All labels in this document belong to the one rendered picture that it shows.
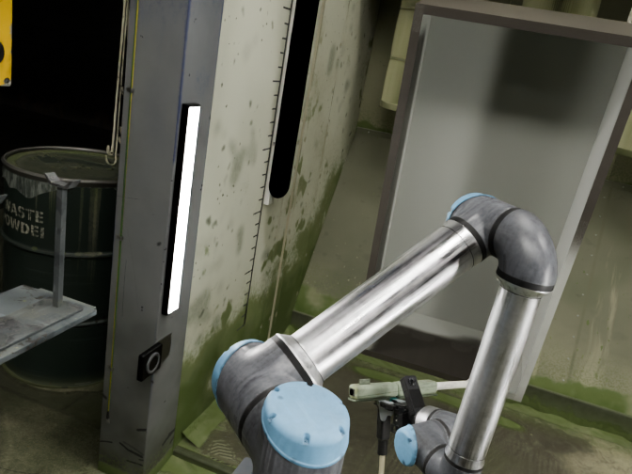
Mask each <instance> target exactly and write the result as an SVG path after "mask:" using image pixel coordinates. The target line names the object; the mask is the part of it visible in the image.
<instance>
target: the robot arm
mask: <svg viewBox="0 0 632 474"><path fill-rule="evenodd" d="M450 208H451V211H450V212H448V215H447V220H446V222H445V223H444V224H443V225H442V226H441V227H440V228H438V229H437V230H435V231H434V232H432V233H431V234H430V235H428V236H427V237H426V238H424V239H423V240H421V241H420V242H419V243H417V244H416V245H414V246H413V247H411V248H410V249H409V250H407V251H406V252H405V253H403V254H402V255H401V256H400V257H399V258H397V259H396V260H395V261H393V262H391V263H390V264H389V265H387V266H386V267H385V268H383V269H382V270H380V271H379V272H378V273H376V274H375V275H374V276H372V277H370V278H369V279H368V280H366V281H365V282H364V283H362V284H361V285H359V286H358V287H357V288H355V289H354V290H353V291H351V292H349V293H348V294H347V295H345V296H344V297H343V298H341V299H340V300H339V301H338V302H337V303H335V304H334V305H332V306H331V307H330V308H328V309H327V310H325V311H324V312H322V313H321V314H320V315H318V316H317V317H316V318H314V319H313V320H311V321H310V322H309V323H307V324H306V325H304V326H303V327H301V328H300V329H299V330H297V331H296V332H295V333H293V334H292V335H282V334H275V335H274V336H273V337H272V338H270V339H269V340H267V341H266V342H264V341H261V340H242V341H240V342H237V343H235V344H234V345H232V346H230V347H229V349H228V350H227V351H226V352H224V354H222V355H221V356H220V357H219V359H218V360H217V362H216V364H215V366H214V369H213V375H212V389H213V395H214V397H215V399H216V402H217V405H218V407H219V408H220V410H221V411H222V412H223V414H224V415H225V417H226V419H227V420H228V422H229V424H230V426H231V427H232V429H233V431H234V432H235V433H236V435H237V436H238V438H239V440H240V441H241V443H242V445H243V446H244V448H245V450H246V452H247V453H248V455H249V457H250V458H251V460H252V464H253V471H252V474H340V473H341V469H342V465H343V460H344V456H345V452H346V450H347V447H348V443H349V428H350V418H349V414H348V411H347V409H346V407H345V405H343V404H342V401H341V400H340V399H339V398H338V397H337V396H336V395H335V394H334V393H332V392H331V391H329V390H328V389H326V388H324V387H323V382H324V380H325V379H326V378H328V377H329V376H330V375H332V374H333V373H334V372H335V371H337V370H338V369H340V368H341V367H342V366H344V365H345V364H346V363H348V362H349V361H350V360H351V359H353V358H354V357H355V356H357V355H358V354H360V353H361V352H362V351H364V350H365V349H366V348H368V347H369V346H370V345H371V344H373V343H374V342H375V341H377V340H378V339H380V338H381V337H382V336H384V335H385V334H386V332H388V331H389V330H390V329H392V328H393V327H394V326H396V325H397V324H399V323H400V322H401V321H402V320H404V319H405V318H406V317H408V316H409V315H410V314H412V313H413V312H414V311H416V310H417V309H418V308H420V307H421V306H422V305H424V304H425V303H426V302H428V301H429V300H430V299H432V298H433V297H434V296H435V295H437V294H438V293H439V292H441V291H442V290H444V289H445V288H446V287H448V286H449V285H450V284H451V283H452V282H453V281H454V280H456V279H457V278H458V277H460V276H461V275H463V274H464V273H465V272H466V271H468V270H469V269H470V268H472V267H473V266H474V265H476V264H479V263H480V262H482V261H483V260H485V259H486V258H487V257H489V256H493V257H495V258H497V259H498V268H497V271H496V275H497V277H498V280H499V282H500V285H499V288H498V293H497V296H496V299H495V302H494V305H493V307H492V310H491V313H490V316H489V319H488V322H487V325H486V328H485V331H484V334H483V337H482V342H481V345H480V348H479V351H478V353H477V356H476V359H475V362H474V365H473V368H472V371H471V374H470V376H469V379H468V382H467V385H466V390H465V394H464V397H463V400H462V402H461V405H460V408H459V411H458V414H455V413H452V412H450V411H446V410H443V409H440V408H437V407H434V406H430V405H428V406H425V403H424V401H423V398H422V395H421V392H420V388H419V383H418V380H417V377H416V376H415V375H406V376H404V377H403V378H401V379H400V382H401V386H402V389H403V395H404V397H405V400H399V399H393V400H391V402H388V401H386V400H382V401H379V404H377V405H378V406H379V413H380V419H381V420H382V421H385V420H386V418H387V416H392V415H393V413H394V417H393V424H392V423H390V431H391V432H392V433H394V434H395V439H394V446H395V451H396V454H397V456H398V458H399V460H400V461H401V463H402V464H403V465H405V466H413V465H415V466H417V467H418V468H419V470H420V471H421V472H422V473H423V474H482V469H483V466H484V459H485V456H486V454H487V452H488V449H489V446H490V443H491V440H492V438H493V435H494V432H495V430H496V427H497V424H498V420H499V417H500V414H501V411H502V408H503V406H504V404H505V401H506V398H507V395H508V392H509V389H510V387H511V384H512V381H513V379H514V374H515V372H516V369H517V366H518V363H519V360H520V357H521V355H522V353H523V350H524V347H525V344H526V341H527V339H528V336H529V332H530V329H531V326H532V323H533V321H534V318H535V315H536V312H537V309H538V307H539V305H540V302H541V299H542V297H543V296H544V295H547V294H549V293H552V292H553V289H554V287H555V284H556V281H557V276H558V259H557V253H556V249H555V246H554V243H553V241H552V238H551V236H550V234H549V232H548V230H547V228H546V227H545V225H544V223H543V222H542V221H541V220H540V219H539V218H538V217H537V216H536V215H535V214H533V213H531V212H529V211H527V210H523V209H520V208H518V207H515V206H514V205H511V204H509V203H506V202H504V201H501V200H499V199H497V198H495V197H492V196H489V195H484V194H481V193H471V194H467V195H465V196H462V197H460V198H459V199H458V200H456V201H455V202H454V203H453V205H452V206H451V207H450ZM394 426H395V430H396V431H397V433H396V432H394Z"/></svg>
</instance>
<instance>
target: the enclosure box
mask: <svg viewBox="0 0 632 474"><path fill-rule="evenodd" d="M631 110H632V23H628V22H622V21H615V20H609V19H603V18H596V17H590V16H584V15H577V14H572V13H565V12H558V11H553V10H546V9H539V8H528V7H522V6H516V5H509V4H503V3H497V2H490V1H484V0H421V1H419V2H417V3H416V6H415V11H414V17H413V22H412V27H411V32H410V38H409V43H408V48H407V54H406V59H405V64H404V69H403V79H402V84H401V90H400V95H399V100H398V105H397V111H396V117H395V121H394V127H393V132H392V137H391V142H390V148H389V154H388V158H387V168H386V174H385V178H384V184H383V190H382V195H381V200H380V205H379V211H378V215H377V221H376V227H375V232H374V237H373V242H372V248H371V257H370V263H369V268H368V273H367V278H366V280H368V279H369V278H370V277H372V276H374V275H375V274H376V273H378V272H379V271H380V270H382V269H383V268H385V267H386V266H387V265H389V264H390V263H391V262H393V261H395V260H396V259H397V258H399V257H400V256H401V255H402V254H403V253H405V252H406V251H407V250H409V249H410V248H411V247H413V246H414V245H416V244H417V243H419V242H420V241H421V240H423V239H424V238H426V237H427V236H428V235H430V234H431V233H432V232H434V231H435V230H437V229H438V228H440V227H441V226H442V225H443V224H444V223H445V222H446V220H447V215H448V212H450V211H451V208H450V207H451V206H452V205H453V203H454V202H455V201H456V200H458V199H459V198H461V197H462V196H465V195H467V194H471V193H481V194H484V195H489V196H492V197H495V198H497V199H499V200H501V201H504V202H506V203H509V204H511V205H514V206H515V207H518V208H520V209H523V210H527V211H529V212H531V213H533V214H535V215H536V216H537V217H538V218H539V219H540V220H541V221H542V222H543V223H544V225H545V227H546V228H547V230H548V232H549V234H550V236H551V238H552V241H553V243H554V246H555V249H556V253H557V259H558V276H557V281H556V284H555V287H554V289H553V292H552V293H549V294H547V295H544V296H543V297H542V299H541V302H540V305H539V307H538V309H537V312H536V315H535V318H534V321H533V323H532V326H531V329H530V332H529V336H528V339H527V341H526V344H525V347H524V350H523V353H522V355H521V357H520V360H519V363H518V366H517V369H516V372H515V374H514V377H513V381H512V384H511V387H510V389H509V392H508V395H507V399H511V400H514V401H517V402H520V403H521V401H522V399H523V396H524V393H525V391H526V388H527V386H528V383H529V379H530V377H531V374H532V372H533V369H534V366H535V364H536V361H537V358H538V356H539V354H540V352H541V349H542V346H543V344H544V341H545V337H546V334H547V331H548V329H549V327H550V324H551V322H552V319H553V316H554V314H555V311H556V309H557V306H558V303H559V302H560V299H561V295H562V292H563V289H564V287H565V284H566V281H567V279H568V277H569V275H570V272H571V269H572V267H573V264H574V261H575V259H576V256H577V252H578V250H579V247H580V245H581V242H582V240H583V237H584V234H585V232H586V229H587V227H588V225H589V222H590V219H591V217H592V214H593V210H594V207H595V205H596V202H597V200H598V198H599V195H600V192H601V190H602V187H603V184H604V182H605V179H606V176H607V175H608V171H609V168H610V165H611V163H612V160H613V157H614V155H615V152H616V150H617V148H618V145H619V142H620V140H621V137H622V135H623V132H624V128H625V125H626V123H627V121H628V118H629V115H630V113H631ZM497 268H498V259H497V258H495V257H493V256H489V257H487V258H486V259H485V260H483V261H482V262H480V263H479V264H476V265H474V266H473V267H472V268H470V269H469V270H468V271H466V272H465V273H464V274H463V275H461V276H460V277H458V278H457V279H456V280H454V281H453V282H452V283H451V284H450V285H449V286H448V287H446V288H445V289H444V290H442V291H441V292H439V293H438V294H437V295H435V296H434V297H433V298H432V299H430V300H429V301H428V302H426V303H425V304H424V305H422V306H421V307H420V308H418V309H417V310H416V311H414V312H413V313H412V314H410V315H409V316H408V317H406V318H405V319H404V320H402V321H401V322H400V323H399V324H397V325H396V326H394V327H393V328H392V329H390V330H389V331H388V332H386V334H385V335H384V336H382V337H381V338H380V339H378V340H377V341H375V342H374V343H373V344H371V345H370V346H369V347H368V348H366V349H365V350H364V351H362V352H361V354H362V355H365V356H371V357H374V358H378V359H381V360H384V361H386V362H390V363H393V364H396V365H400V366H403V367H406V368H408V369H412V370H415V371H420V372H424V373H427V374H430V375H433V376H436V377H439V378H442V379H446V380H449V381H465V380H467V379H469V376H470V374H471V371H472V368H473V365H474V362H475V359H476V356H477V353H478V351H479V348H480V345H481V342H482V337H483V334H484V331H485V328H486V325H487V322H488V319H489V316H490V313H491V310H492V307H493V305H494V302H495V299H496V296H497V293H498V288H499V285H500V282H499V280H498V277H497V275H496V271H497Z"/></svg>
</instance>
